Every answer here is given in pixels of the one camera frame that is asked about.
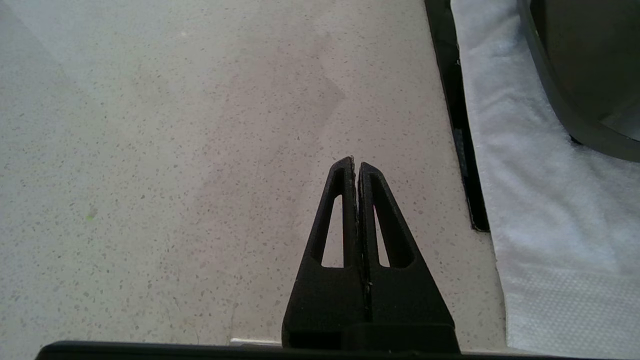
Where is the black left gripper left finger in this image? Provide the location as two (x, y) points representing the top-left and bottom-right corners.
(281, 156), (372, 349)

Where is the black rice cooker body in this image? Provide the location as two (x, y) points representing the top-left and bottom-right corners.
(516, 0), (640, 163)

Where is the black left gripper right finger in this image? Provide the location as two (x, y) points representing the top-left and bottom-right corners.
(358, 161), (460, 327)

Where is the white towel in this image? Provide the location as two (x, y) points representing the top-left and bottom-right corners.
(450, 0), (640, 360)

